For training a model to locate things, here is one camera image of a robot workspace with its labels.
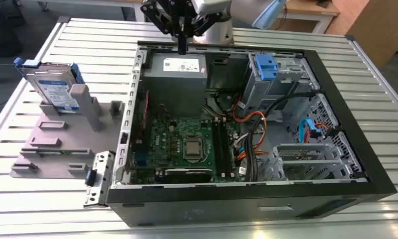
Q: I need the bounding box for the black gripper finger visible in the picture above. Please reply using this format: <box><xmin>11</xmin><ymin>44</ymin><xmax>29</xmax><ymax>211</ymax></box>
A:
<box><xmin>141</xmin><ymin>0</ymin><xmax>184</xmax><ymax>55</ymax></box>
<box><xmin>182</xmin><ymin>11</ymin><xmax>226</xmax><ymax>55</ymax></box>

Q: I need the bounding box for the hard disk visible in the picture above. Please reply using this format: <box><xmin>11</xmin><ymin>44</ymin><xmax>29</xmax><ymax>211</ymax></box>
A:
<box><xmin>13</xmin><ymin>57</ymin><xmax>82</xmax><ymax>113</ymax></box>

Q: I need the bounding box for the blue data wire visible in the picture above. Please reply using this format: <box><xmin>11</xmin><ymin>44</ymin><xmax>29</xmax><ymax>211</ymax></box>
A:
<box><xmin>297</xmin><ymin>118</ymin><xmax>321</xmax><ymax>145</ymax></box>

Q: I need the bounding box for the red wire black connector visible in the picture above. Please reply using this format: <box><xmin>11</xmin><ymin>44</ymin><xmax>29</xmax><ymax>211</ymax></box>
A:
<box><xmin>313</xmin><ymin>123</ymin><xmax>342</xmax><ymax>140</ymax></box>

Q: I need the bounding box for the silver disk bay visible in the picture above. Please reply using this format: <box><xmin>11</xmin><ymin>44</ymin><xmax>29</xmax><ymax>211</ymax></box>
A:
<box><xmin>257</xmin><ymin>143</ymin><xmax>366</xmax><ymax>181</ymax></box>

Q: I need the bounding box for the blue plastic latch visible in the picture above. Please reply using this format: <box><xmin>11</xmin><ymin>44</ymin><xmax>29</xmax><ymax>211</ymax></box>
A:
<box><xmin>254</xmin><ymin>54</ymin><xmax>280</xmax><ymax>81</ymax></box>

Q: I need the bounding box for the grey power supply unit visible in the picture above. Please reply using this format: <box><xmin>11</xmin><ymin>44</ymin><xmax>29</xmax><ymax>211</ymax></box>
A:
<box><xmin>141</xmin><ymin>52</ymin><xmax>208</xmax><ymax>119</ymax></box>

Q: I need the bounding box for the silver optical drive cage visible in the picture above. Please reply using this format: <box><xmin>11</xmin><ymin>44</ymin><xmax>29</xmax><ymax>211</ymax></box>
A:
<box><xmin>241</xmin><ymin>52</ymin><xmax>320</xmax><ymax>110</ymax></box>

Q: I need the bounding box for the green motherboard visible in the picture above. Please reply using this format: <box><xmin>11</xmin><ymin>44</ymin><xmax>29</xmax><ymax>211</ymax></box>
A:
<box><xmin>129</xmin><ymin>117</ymin><xmax>253</xmax><ymax>185</ymax></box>

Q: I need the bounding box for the black CPU socket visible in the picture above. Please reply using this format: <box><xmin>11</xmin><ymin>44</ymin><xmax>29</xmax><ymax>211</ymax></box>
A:
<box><xmin>181</xmin><ymin>134</ymin><xmax>206</xmax><ymax>163</ymax></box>

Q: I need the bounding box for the silver CPU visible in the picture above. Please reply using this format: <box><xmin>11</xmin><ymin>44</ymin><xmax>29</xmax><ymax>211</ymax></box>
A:
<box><xmin>185</xmin><ymin>141</ymin><xmax>202</xmax><ymax>156</ymax></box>

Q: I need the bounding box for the black RAM slot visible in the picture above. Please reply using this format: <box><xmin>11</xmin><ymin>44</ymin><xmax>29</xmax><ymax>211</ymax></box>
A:
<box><xmin>220</xmin><ymin>118</ymin><xmax>236</xmax><ymax>176</ymax></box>
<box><xmin>212</xmin><ymin>119</ymin><xmax>226</xmax><ymax>177</ymax></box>

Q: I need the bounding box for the brown wooden cabinet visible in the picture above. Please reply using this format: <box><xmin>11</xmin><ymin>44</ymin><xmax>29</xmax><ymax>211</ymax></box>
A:
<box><xmin>328</xmin><ymin>0</ymin><xmax>398</xmax><ymax>68</ymax></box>

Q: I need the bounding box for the grey parts rack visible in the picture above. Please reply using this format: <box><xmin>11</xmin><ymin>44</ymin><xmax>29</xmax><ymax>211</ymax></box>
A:
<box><xmin>9</xmin><ymin>84</ymin><xmax>125</xmax><ymax>180</ymax></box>

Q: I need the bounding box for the green RAM stick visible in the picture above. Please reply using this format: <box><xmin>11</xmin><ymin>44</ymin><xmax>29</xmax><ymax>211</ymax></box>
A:
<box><xmin>39</xmin><ymin>150</ymin><xmax>74</xmax><ymax>156</ymax></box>

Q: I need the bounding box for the black graphics card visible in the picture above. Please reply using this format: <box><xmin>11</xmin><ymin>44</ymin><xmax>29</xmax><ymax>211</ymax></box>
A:
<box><xmin>156</xmin><ymin>168</ymin><xmax>213</xmax><ymax>184</ymax></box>

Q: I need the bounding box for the black open PC case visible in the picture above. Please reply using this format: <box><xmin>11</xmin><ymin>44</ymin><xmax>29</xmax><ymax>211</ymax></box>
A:
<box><xmin>105</xmin><ymin>40</ymin><xmax>398</xmax><ymax>228</ymax></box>

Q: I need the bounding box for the white table frame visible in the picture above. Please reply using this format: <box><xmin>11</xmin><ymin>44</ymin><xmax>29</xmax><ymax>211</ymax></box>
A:
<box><xmin>36</xmin><ymin>0</ymin><xmax>146</xmax><ymax>23</ymax></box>

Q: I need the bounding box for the wooden desk white frame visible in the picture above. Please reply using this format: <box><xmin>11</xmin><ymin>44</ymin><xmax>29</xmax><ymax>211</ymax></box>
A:
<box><xmin>232</xmin><ymin>0</ymin><xmax>341</xmax><ymax>34</ymax></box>

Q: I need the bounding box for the thin red wire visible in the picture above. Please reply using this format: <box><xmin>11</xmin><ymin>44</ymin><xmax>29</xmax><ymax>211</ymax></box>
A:
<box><xmin>136</xmin><ymin>90</ymin><xmax>150</xmax><ymax>145</ymax></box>

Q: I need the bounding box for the yellow black wire bundle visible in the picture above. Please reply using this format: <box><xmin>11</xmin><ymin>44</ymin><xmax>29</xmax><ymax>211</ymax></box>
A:
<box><xmin>201</xmin><ymin>104</ymin><xmax>226</xmax><ymax>118</ymax></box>

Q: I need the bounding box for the orange wire bundle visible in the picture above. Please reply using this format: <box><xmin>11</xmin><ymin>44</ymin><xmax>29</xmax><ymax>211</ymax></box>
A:
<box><xmin>232</xmin><ymin>93</ymin><xmax>269</xmax><ymax>160</ymax></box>

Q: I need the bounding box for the black cable bundle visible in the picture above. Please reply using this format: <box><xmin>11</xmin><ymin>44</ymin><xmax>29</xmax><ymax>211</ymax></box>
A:
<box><xmin>244</xmin><ymin>92</ymin><xmax>321</xmax><ymax>182</ymax></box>

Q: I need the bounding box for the silver expansion slot bracket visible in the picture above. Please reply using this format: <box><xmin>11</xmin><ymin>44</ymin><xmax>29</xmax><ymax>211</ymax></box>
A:
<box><xmin>82</xmin><ymin>150</ymin><xmax>116</xmax><ymax>209</ymax></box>

